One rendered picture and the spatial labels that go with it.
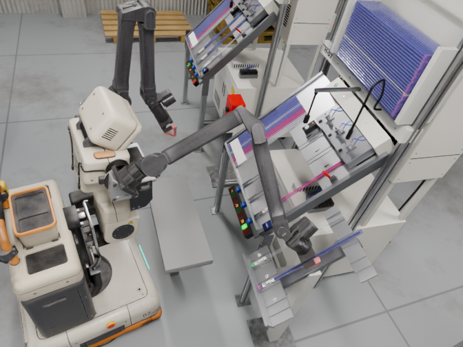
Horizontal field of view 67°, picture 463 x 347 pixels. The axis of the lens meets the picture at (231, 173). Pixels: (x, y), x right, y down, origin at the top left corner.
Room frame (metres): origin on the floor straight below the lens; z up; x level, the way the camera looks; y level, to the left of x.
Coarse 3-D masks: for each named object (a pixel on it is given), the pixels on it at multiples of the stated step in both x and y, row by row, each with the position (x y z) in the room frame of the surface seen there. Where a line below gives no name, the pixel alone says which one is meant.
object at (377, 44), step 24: (360, 0) 1.74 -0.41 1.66; (360, 24) 1.65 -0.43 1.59; (384, 24) 1.52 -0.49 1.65; (408, 24) 1.55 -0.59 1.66; (360, 48) 1.59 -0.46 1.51; (384, 48) 1.46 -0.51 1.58; (408, 48) 1.36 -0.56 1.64; (432, 48) 1.35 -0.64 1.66; (360, 72) 1.53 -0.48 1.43; (384, 72) 1.41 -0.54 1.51; (408, 72) 1.31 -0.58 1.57; (384, 96) 1.35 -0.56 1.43; (408, 96) 1.27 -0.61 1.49
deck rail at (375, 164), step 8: (384, 152) 1.27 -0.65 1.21; (376, 160) 1.24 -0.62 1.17; (384, 160) 1.26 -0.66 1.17; (360, 168) 1.23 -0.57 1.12; (368, 168) 1.23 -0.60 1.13; (376, 168) 1.25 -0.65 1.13; (352, 176) 1.21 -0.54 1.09; (360, 176) 1.22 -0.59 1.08; (336, 184) 1.19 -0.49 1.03; (344, 184) 1.20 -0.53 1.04; (352, 184) 1.22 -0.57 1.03; (320, 192) 1.17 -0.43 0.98; (328, 192) 1.17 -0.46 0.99; (336, 192) 1.19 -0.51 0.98; (312, 200) 1.15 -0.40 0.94; (320, 200) 1.16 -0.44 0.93; (296, 208) 1.13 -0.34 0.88; (304, 208) 1.13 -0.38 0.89; (312, 208) 1.15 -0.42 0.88; (288, 216) 1.11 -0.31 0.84; (296, 216) 1.13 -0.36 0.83; (264, 232) 1.07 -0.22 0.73; (272, 232) 1.09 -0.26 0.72
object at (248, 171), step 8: (248, 160) 1.51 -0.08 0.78; (240, 168) 1.48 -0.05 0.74; (248, 168) 1.46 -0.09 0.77; (256, 168) 1.44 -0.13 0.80; (240, 176) 1.43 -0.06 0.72; (248, 176) 1.41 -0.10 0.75; (256, 176) 1.39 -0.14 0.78; (248, 184) 1.35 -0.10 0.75; (256, 184) 1.34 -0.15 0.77; (248, 192) 1.31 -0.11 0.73; (256, 192) 1.29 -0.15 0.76; (280, 192) 1.25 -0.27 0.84; (256, 200) 1.25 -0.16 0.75; (264, 200) 1.23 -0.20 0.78; (256, 208) 1.20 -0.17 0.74; (264, 208) 1.19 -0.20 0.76; (288, 208) 1.15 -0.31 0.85; (256, 216) 1.16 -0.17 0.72; (264, 216) 1.15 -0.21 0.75
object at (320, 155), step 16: (320, 80) 1.85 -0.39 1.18; (304, 96) 1.79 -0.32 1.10; (320, 96) 1.74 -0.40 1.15; (320, 112) 1.63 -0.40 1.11; (320, 128) 1.54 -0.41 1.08; (304, 144) 1.48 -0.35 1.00; (320, 144) 1.44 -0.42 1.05; (320, 160) 1.35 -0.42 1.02; (336, 160) 1.32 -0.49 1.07; (368, 160) 1.27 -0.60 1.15
